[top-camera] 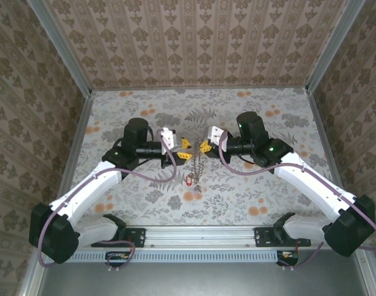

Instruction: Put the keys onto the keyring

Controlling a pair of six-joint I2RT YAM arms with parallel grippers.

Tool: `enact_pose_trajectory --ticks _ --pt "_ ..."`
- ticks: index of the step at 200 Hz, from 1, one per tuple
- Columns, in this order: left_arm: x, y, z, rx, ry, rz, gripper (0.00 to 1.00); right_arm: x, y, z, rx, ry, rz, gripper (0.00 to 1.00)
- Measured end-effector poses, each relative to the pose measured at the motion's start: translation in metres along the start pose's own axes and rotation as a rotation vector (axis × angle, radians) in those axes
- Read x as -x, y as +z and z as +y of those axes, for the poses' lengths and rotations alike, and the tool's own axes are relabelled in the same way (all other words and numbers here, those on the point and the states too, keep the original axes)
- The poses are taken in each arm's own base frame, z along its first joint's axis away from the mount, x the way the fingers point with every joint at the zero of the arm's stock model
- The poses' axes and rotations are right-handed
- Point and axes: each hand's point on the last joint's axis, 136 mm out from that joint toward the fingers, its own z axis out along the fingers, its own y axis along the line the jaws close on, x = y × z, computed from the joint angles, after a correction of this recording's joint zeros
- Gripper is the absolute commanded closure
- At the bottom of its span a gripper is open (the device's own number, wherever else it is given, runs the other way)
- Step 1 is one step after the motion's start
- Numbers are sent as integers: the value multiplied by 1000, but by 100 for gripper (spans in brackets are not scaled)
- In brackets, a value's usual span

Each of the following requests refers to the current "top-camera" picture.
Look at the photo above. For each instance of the silver metal key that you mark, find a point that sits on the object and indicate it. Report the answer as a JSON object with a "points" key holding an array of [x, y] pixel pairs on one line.
{"points": [[197, 189]]}

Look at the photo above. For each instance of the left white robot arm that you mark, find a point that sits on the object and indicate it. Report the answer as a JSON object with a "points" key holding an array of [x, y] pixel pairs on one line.
{"points": [[83, 197]]}

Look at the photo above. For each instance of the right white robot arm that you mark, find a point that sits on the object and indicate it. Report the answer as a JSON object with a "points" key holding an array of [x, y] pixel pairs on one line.
{"points": [[317, 188]]}

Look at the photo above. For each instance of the red key tag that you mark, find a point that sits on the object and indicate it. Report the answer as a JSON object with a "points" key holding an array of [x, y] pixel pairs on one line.
{"points": [[189, 180]]}

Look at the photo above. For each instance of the small control board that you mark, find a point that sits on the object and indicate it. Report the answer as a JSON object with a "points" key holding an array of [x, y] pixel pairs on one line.
{"points": [[288, 257], [117, 256]]}

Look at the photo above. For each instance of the grey metal sheet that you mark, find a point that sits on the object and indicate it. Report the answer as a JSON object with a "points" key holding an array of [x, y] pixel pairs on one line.
{"points": [[191, 280]]}

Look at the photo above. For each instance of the thin aluminium frame rail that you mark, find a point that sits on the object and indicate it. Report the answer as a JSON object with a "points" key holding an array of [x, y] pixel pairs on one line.
{"points": [[200, 89]]}

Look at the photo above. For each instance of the aluminium frame side rail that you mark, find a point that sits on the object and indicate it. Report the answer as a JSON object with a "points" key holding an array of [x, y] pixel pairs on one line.
{"points": [[74, 148], [323, 138]]}

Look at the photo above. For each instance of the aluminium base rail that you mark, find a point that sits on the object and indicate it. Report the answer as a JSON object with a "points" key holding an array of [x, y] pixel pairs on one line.
{"points": [[200, 237]]}

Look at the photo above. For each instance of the aluminium frame post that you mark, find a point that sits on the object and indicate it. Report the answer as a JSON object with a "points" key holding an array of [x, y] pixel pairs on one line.
{"points": [[62, 46], [333, 46]]}

